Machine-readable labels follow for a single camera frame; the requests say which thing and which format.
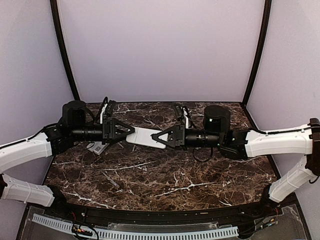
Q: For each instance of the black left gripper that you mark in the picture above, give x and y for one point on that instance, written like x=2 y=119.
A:
x=109 y=134

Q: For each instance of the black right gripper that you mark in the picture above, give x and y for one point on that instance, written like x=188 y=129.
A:
x=178 y=136

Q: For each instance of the white remote control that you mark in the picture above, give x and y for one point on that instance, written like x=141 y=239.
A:
x=143 y=136

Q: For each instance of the clear handled screwdriver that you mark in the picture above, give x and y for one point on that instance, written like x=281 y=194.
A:
x=111 y=180

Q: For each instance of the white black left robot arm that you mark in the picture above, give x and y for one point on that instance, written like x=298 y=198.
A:
x=77 y=124

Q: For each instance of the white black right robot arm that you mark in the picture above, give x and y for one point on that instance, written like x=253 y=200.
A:
x=250 y=143

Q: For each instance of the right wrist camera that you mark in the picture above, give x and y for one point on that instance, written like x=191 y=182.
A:
x=180 y=113

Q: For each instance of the white slotted cable duct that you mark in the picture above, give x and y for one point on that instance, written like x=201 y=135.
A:
x=137 y=232

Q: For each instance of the black front rail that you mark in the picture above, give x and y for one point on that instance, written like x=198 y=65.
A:
x=240 y=215

